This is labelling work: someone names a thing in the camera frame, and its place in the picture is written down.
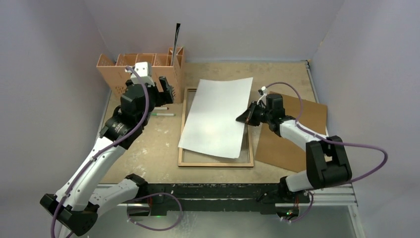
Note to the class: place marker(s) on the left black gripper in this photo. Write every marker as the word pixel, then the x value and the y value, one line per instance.
pixel 164 97

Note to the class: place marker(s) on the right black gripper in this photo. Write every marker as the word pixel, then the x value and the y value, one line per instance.
pixel 255 115

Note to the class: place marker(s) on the landscape photo print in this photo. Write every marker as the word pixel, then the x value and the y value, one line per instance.
pixel 211 127

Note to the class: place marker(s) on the brown cardboard backing board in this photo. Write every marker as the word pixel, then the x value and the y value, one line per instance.
pixel 282 153

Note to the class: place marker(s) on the wooden picture frame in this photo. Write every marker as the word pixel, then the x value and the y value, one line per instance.
pixel 213 162

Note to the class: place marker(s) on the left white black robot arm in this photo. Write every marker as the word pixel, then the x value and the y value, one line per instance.
pixel 77 205

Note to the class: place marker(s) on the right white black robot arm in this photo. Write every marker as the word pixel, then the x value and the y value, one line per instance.
pixel 327 162

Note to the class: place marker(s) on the green capped white marker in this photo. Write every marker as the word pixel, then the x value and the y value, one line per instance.
pixel 163 114

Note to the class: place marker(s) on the orange perforated organizer rack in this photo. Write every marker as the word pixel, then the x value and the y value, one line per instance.
pixel 163 64

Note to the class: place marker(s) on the black flat strip in rack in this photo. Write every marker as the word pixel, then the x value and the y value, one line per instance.
pixel 174 48

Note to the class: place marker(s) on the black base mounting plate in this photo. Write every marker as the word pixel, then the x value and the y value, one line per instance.
pixel 265 198

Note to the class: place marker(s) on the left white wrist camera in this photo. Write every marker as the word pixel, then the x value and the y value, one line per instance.
pixel 141 73

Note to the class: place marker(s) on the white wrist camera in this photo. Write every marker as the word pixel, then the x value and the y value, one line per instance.
pixel 263 93
pixel 141 73

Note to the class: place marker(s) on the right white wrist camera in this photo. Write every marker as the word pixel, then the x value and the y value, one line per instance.
pixel 263 93

